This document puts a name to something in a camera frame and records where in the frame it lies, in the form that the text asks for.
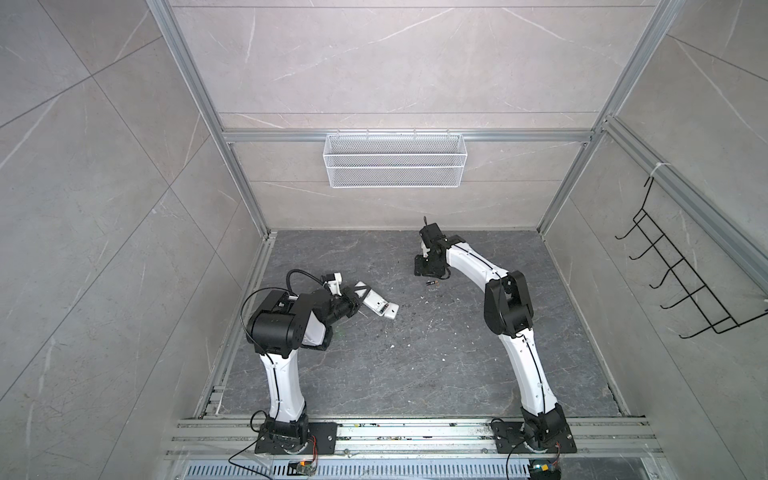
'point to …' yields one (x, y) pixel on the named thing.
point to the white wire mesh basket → (395, 161)
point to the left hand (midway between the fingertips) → (371, 284)
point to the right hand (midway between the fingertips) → (419, 269)
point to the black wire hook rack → (698, 292)
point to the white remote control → (378, 303)
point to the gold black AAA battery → (432, 282)
